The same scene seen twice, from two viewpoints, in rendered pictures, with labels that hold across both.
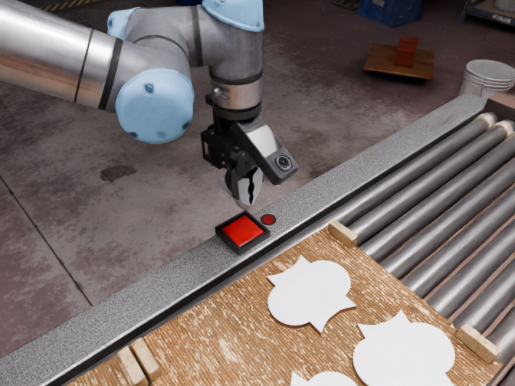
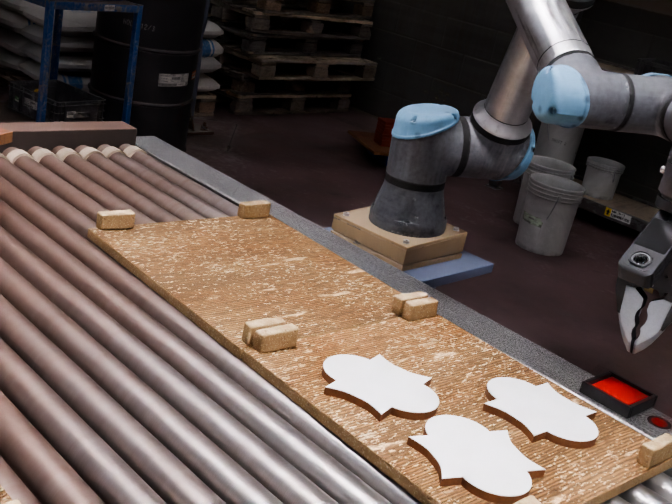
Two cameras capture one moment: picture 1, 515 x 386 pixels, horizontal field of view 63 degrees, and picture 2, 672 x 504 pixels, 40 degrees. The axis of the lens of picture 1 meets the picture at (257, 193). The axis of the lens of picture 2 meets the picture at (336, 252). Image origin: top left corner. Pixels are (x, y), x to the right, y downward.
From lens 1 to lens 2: 104 cm
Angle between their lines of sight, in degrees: 71
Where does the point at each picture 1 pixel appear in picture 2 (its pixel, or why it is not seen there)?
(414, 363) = (467, 457)
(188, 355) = (432, 335)
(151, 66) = (575, 67)
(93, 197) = not seen: outside the picture
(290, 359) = (446, 387)
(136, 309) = (476, 327)
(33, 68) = (532, 40)
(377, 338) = (491, 438)
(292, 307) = (510, 391)
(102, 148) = not seen: outside the picture
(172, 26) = (658, 85)
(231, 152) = not seen: hidden behind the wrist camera
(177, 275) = (528, 351)
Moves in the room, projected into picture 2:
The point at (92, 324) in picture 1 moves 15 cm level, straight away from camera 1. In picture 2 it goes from (450, 307) to (510, 295)
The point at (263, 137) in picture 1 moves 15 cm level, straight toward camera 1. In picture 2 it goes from (659, 235) to (543, 215)
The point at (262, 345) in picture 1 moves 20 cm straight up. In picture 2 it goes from (457, 374) to (496, 230)
